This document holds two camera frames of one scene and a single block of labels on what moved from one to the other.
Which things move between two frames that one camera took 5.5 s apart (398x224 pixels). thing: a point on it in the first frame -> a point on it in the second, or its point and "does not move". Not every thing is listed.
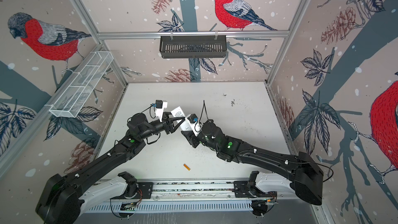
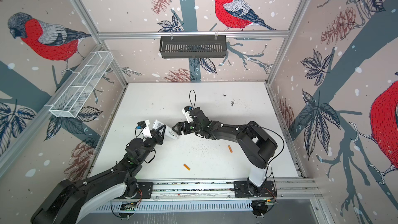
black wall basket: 171,47 does not move
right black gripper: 192,138 -> 188,130
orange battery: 186,167 does not move
